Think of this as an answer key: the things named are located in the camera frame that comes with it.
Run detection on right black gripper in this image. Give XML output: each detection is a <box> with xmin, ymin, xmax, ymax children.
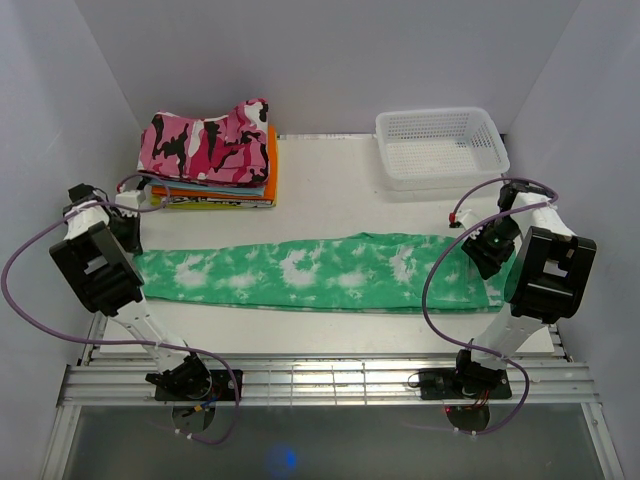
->
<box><xmin>461</xmin><ymin>215</ymin><xmax>522</xmax><ymax>281</ymax></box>

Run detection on green tie-dye trousers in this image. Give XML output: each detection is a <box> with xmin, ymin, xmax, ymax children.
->
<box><xmin>135</xmin><ymin>233</ymin><xmax>508</xmax><ymax>313</ymax></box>

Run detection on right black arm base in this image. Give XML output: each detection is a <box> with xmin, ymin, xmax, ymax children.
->
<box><xmin>407</xmin><ymin>367</ymin><xmax>512</xmax><ymax>401</ymax></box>

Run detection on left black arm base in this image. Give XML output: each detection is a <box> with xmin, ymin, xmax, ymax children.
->
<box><xmin>153</xmin><ymin>369</ymin><xmax>235</xmax><ymax>403</ymax></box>

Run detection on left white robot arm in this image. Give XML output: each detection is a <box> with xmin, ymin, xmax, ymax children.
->
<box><xmin>49</xmin><ymin>183</ymin><xmax>213</xmax><ymax>400</ymax></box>

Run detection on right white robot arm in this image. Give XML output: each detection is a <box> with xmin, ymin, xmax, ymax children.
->
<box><xmin>451</xmin><ymin>179</ymin><xmax>597</xmax><ymax>398</ymax></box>

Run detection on yellow patterned folded trousers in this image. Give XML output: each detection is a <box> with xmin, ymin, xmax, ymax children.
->
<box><xmin>151</xmin><ymin>195</ymin><xmax>276</xmax><ymax>210</ymax></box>

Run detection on light blue folded trousers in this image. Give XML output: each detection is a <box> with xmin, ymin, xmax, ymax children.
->
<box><xmin>150</xmin><ymin>179</ymin><xmax>266</xmax><ymax>197</ymax></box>

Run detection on pink camouflage folded trousers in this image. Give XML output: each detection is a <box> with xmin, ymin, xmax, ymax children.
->
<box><xmin>138</xmin><ymin>98</ymin><xmax>270</xmax><ymax>186</ymax></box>

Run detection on orange folded trousers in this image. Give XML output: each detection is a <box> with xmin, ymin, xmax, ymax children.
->
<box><xmin>169</xmin><ymin>125</ymin><xmax>278</xmax><ymax>203</ymax></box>

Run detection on white plastic basket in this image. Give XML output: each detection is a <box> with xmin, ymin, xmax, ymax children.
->
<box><xmin>375</xmin><ymin>107</ymin><xmax>510</xmax><ymax>191</ymax></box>

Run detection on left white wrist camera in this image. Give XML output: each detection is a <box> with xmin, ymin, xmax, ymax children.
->
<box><xmin>115</xmin><ymin>190</ymin><xmax>146</xmax><ymax>217</ymax></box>

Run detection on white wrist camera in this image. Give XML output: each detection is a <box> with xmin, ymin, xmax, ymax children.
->
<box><xmin>115</xmin><ymin>190</ymin><xmax>146</xmax><ymax>217</ymax></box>
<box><xmin>449</xmin><ymin>209</ymin><xmax>487</xmax><ymax>241</ymax></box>

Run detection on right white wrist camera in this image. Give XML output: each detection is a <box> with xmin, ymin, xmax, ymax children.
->
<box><xmin>449</xmin><ymin>209</ymin><xmax>487</xmax><ymax>241</ymax></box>

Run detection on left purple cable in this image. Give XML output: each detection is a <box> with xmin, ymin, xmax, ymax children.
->
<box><xmin>0</xmin><ymin>172</ymin><xmax>241</xmax><ymax>446</ymax></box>

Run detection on purple cable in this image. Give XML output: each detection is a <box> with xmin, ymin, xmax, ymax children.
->
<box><xmin>419</xmin><ymin>175</ymin><xmax>560</xmax><ymax>437</ymax></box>
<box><xmin>0</xmin><ymin>172</ymin><xmax>241</xmax><ymax>446</ymax></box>

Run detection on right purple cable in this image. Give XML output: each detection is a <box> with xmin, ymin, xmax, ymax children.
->
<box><xmin>419</xmin><ymin>175</ymin><xmax>560</xmax><ymax>437</ymax></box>

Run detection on aluminium frame rail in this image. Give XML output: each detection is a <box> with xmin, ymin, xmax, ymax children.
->
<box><xmin>57</xmin><ymin>356</ymin><xmax>600</xmax><ymax>407</ymax></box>

